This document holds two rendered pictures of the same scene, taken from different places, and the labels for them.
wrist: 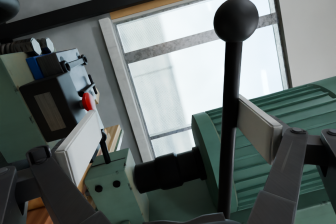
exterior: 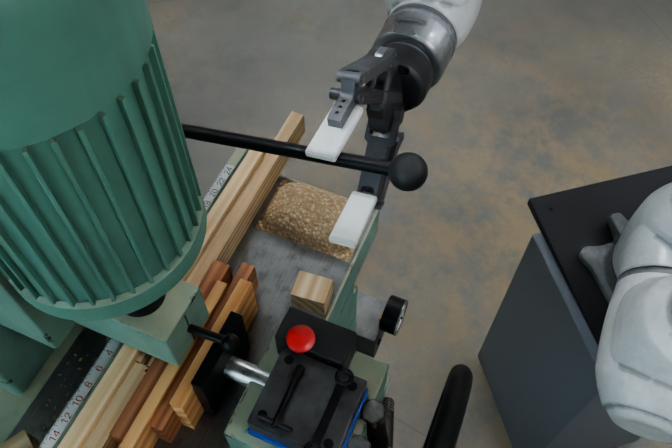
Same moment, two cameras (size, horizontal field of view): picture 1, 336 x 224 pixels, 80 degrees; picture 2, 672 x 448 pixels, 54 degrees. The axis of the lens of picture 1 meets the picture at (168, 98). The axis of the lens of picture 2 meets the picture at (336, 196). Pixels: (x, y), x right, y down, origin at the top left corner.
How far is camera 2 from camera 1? 0.75 m
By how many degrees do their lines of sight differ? 115
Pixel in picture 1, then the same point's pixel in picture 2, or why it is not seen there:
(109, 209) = not seen: hidden behind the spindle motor
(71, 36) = not seen: outside the picture
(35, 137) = not seen: hidden behind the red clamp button
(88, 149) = (350, 213)
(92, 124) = (353, 230)
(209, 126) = (202, 224)
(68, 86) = (335, 340)
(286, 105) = (166, 131)
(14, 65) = (372, 370)
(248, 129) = (331, 132)
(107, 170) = (199, 308)
